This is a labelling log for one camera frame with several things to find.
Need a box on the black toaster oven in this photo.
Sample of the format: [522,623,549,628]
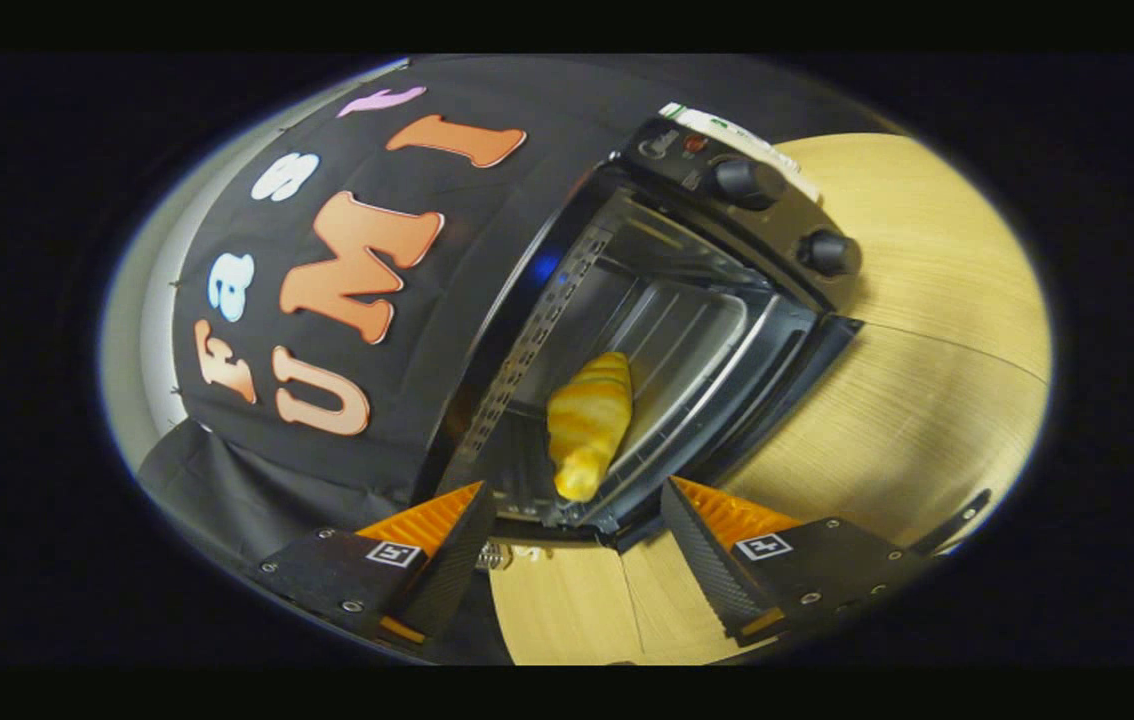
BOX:
[417,115,1053,666]

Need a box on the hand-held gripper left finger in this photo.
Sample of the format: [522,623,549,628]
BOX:
[257,480,498,651]

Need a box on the yellow croissant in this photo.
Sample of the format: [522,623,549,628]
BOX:
[546,351,634,503]

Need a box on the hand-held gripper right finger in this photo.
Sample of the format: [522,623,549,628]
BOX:
[660,476,936,646]

